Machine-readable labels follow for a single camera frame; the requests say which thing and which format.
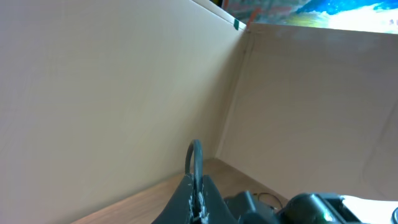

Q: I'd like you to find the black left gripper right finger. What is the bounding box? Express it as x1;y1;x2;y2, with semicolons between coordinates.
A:
200;175;238;224

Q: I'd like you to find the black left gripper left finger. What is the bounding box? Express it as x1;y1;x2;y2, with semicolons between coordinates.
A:
152;174;194;224

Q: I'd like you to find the thin black USB cable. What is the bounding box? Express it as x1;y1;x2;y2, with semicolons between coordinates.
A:
184;139;205;200

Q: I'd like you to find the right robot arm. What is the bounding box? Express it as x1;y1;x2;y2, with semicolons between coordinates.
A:
224;191;397;224

